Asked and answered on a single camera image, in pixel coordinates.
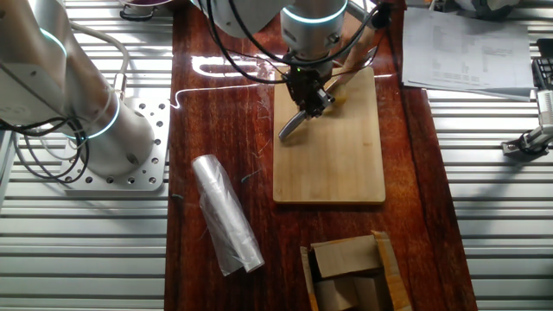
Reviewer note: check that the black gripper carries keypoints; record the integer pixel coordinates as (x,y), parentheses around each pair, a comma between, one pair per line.
(307,80)

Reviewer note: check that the steel chef knife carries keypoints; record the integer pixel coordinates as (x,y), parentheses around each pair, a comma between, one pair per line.
(290,127)

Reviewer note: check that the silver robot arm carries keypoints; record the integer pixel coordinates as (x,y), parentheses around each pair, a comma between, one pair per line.
(43,65)

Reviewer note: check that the small yellow potato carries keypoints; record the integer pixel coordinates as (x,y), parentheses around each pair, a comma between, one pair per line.
(339,100)

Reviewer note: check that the bamboo cutting board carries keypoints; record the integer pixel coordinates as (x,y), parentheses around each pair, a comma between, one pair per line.
(328,173)

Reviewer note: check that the clear plastic bag roll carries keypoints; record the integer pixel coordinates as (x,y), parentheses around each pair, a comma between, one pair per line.
(226,216)

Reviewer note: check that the open cardboard box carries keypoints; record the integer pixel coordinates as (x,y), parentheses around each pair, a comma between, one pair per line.
(345,259)

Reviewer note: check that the printed white paper stack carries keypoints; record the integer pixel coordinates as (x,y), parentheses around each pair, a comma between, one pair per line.
(497,65)

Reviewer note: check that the steel cooking pot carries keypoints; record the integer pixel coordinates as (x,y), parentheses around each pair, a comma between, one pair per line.
(138,6)

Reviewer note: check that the black keyboard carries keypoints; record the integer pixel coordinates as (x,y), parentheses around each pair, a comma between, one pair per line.
(545,73)

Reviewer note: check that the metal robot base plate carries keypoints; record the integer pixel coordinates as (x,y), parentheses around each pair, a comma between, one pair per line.
(151,173)

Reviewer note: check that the metal camera mount clamp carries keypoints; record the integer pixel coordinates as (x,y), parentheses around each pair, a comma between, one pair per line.
(529,144)

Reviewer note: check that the grey exterior camera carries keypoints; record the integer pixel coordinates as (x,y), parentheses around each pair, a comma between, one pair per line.
(545,108)

